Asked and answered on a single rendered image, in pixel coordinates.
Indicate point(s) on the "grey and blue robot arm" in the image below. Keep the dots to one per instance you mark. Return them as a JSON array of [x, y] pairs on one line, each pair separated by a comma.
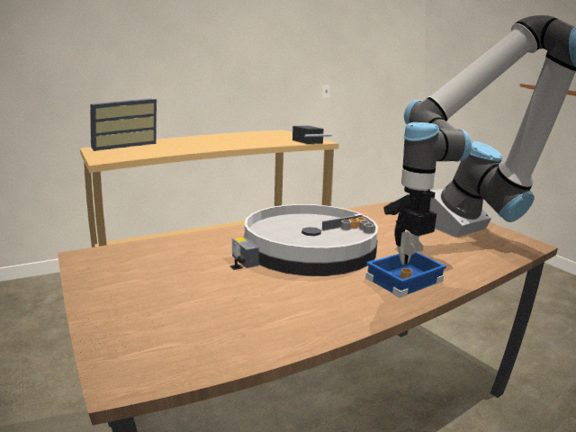
[[429, 138]]

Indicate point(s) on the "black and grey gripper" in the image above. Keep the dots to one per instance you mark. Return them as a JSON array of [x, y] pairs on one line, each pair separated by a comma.
[[415, 213]]

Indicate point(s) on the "blue crate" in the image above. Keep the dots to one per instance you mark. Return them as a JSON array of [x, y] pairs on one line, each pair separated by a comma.
[[391, 281]]

